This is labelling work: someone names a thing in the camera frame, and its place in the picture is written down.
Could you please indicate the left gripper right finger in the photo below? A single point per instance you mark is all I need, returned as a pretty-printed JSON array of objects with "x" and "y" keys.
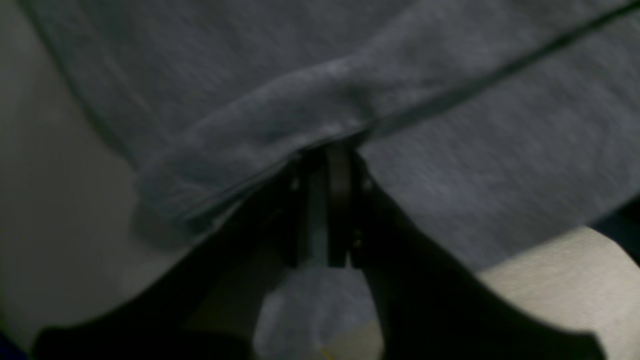
[{"x": 430, "y": 306}]

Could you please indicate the grey T-shirt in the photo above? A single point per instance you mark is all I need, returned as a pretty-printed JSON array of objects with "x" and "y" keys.
[{"x": 494, "y": 125}]

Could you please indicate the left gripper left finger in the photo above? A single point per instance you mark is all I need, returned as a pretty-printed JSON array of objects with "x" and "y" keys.
[{"x": 205, "y": 307}]

